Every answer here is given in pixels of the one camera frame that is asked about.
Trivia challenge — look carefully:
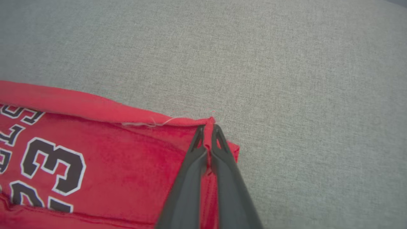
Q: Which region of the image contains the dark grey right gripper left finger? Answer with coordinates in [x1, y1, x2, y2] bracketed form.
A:
[155, 125, 209, 229]

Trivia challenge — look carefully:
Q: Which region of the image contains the grey fabric sofa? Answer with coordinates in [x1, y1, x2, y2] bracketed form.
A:
[0, 0, 407, 229]

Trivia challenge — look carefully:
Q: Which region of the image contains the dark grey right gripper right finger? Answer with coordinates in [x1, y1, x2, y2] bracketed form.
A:
[210, 124, 264, 229]

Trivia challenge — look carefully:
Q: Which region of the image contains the red and white basketball jersey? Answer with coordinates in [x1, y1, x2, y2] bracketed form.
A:
[0, 80, 240, 229]

